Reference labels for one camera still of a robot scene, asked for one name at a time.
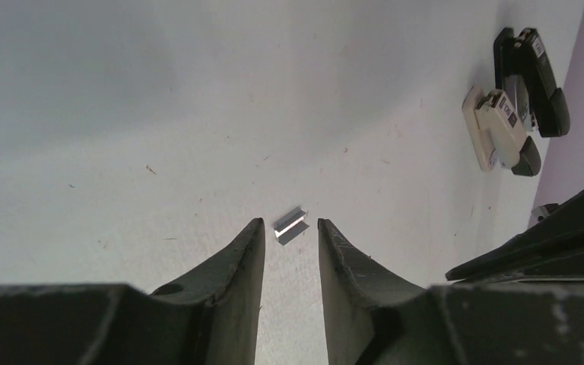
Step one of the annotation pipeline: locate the beige and black stapler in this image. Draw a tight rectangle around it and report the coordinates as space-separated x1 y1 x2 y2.
462 86 541 176

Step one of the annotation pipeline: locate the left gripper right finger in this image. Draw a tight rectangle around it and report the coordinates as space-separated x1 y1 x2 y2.
317 219 584 364

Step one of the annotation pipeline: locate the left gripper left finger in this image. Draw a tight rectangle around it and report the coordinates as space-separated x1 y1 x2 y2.
0 218 265 364

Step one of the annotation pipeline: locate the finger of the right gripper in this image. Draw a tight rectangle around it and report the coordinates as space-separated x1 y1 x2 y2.
446 190 584 284

